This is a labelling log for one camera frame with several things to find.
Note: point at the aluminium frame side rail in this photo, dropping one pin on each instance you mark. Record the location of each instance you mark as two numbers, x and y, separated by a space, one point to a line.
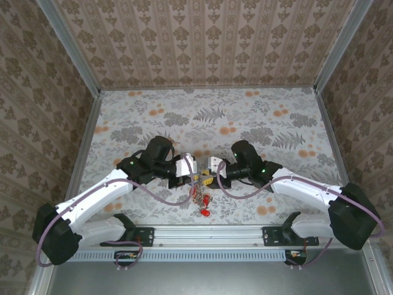
327 123
79 159

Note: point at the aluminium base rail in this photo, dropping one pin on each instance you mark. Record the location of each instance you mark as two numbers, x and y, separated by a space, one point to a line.
208 235

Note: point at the red plastic key tag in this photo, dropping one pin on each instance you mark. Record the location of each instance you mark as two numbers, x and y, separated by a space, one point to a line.
208 199
194 192
204 212

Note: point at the aluminium frame post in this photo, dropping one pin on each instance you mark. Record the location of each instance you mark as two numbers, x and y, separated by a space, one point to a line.
71 49
341 46

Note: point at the grey metal sheet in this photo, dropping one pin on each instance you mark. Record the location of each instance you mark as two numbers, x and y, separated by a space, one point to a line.
215 279

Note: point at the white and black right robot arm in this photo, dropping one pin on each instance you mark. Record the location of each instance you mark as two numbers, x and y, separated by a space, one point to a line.
307 190

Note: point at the floral patterned table cover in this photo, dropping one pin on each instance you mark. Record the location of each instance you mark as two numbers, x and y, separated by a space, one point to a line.
184 107

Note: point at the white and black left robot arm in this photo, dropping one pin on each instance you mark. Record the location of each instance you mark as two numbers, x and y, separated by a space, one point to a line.
92 199

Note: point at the aluminium frame rear rail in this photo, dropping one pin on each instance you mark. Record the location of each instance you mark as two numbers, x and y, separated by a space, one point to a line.
208 88

